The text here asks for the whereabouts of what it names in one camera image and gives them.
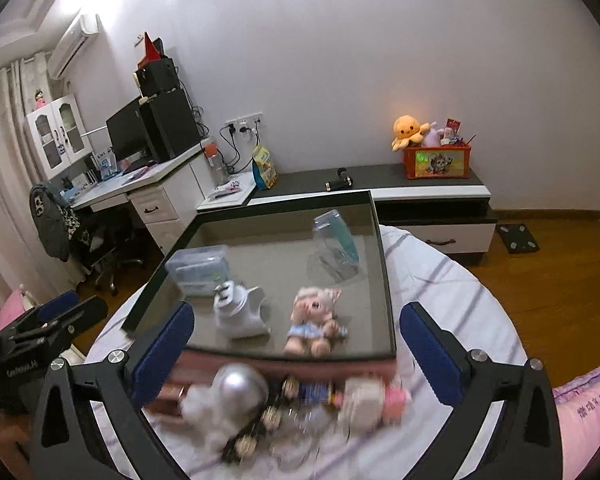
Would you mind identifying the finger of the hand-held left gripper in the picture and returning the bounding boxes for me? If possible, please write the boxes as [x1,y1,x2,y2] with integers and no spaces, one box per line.
[49,296,110,347]
[0,289,81,337]

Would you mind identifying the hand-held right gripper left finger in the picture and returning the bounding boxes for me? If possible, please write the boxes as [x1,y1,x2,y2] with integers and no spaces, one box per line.
[27,301,196,480]

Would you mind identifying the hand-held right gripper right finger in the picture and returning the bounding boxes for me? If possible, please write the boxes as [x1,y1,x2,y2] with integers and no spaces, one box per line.
[399,301,566,480]

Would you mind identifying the pink and white small toy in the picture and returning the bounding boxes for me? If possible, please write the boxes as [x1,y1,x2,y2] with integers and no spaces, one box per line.
[382,380,413,411]

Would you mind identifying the silver-headed white fluffy toy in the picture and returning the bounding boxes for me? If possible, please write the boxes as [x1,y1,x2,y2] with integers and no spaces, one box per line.
[180,362,272,443]

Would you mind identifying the small white box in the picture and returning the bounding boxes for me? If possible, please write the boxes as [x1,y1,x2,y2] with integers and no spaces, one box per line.
[337,377,387,433]

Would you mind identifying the black and gold beaded ornaments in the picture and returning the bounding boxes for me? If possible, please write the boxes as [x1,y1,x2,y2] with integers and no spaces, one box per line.
[222,377,303,463]

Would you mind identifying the pink box with black rim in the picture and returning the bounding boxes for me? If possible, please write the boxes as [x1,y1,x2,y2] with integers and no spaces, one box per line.
[121,190,399,413]

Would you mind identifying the person's left forearm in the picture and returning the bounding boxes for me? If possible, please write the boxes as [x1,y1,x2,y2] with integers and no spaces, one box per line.
[0,405,33,466]

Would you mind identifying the black office chair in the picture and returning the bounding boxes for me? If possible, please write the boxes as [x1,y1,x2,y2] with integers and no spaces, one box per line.
[77,205,146,297]

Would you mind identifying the white striped quilt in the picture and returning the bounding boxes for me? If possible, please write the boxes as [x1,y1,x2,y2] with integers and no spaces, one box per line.
[82,225,531,480]

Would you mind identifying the clear plastic lidded container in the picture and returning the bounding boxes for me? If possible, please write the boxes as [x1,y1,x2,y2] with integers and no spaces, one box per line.
[165,245,231,298]

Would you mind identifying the pink pig plush doll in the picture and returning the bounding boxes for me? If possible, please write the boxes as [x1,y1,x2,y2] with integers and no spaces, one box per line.
[284,286,350,356]

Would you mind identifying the white desk with drawers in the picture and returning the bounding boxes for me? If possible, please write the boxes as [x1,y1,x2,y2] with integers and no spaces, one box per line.
[70,140,216,256]

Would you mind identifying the black bathroom scale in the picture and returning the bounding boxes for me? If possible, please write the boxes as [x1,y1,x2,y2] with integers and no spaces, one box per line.
[497,223,540,254]

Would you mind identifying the blue and white carton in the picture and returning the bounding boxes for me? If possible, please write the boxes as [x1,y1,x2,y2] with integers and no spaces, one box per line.
[96,152,118,181]

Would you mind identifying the clear teal plastic bottle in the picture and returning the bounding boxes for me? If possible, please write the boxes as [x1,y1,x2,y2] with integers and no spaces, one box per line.
[307,209,361,283]

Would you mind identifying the beige curtain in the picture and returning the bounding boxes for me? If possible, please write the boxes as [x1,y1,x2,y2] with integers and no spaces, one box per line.
[0,52,53,306]

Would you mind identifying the black and white low cabinet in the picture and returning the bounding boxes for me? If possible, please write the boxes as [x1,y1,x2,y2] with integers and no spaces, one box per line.
[197,164,498,266]

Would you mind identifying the white glass-door cabinet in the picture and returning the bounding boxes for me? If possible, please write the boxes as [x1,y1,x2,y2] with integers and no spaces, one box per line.
[25,94,93,181]

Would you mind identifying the pink printed blanket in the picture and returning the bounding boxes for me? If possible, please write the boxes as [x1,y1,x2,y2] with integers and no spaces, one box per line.
[550,352,600,480]

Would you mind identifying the white booklet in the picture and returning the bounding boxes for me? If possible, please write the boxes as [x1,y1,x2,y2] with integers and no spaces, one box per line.
[210,180,243,198]

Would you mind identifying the black computer monitor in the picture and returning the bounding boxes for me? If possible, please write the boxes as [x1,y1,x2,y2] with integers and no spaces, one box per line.
[105,96,153,165]

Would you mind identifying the orange printed storage box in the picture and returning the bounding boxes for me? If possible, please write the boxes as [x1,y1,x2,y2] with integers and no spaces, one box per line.
[403,144,473,181]

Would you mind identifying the black speakers stack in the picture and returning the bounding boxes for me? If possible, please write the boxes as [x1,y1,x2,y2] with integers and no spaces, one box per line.
[139,89,202,163]

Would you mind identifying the yellow snack bag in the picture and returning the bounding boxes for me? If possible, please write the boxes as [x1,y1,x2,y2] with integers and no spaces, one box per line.
[251,145,278,190]

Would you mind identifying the orange octopus plush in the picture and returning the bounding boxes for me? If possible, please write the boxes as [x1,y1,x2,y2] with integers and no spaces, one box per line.
[391,115,431,152]

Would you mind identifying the black box on tower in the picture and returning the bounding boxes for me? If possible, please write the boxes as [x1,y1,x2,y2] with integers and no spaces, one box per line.
[134,57,177,97]

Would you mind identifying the white air conditioner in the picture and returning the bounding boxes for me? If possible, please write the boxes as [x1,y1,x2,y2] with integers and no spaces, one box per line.
[47,14,101,80]

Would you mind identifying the white wall sockets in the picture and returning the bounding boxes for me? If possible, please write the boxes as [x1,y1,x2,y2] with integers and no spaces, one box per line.
[225,112,263,133]

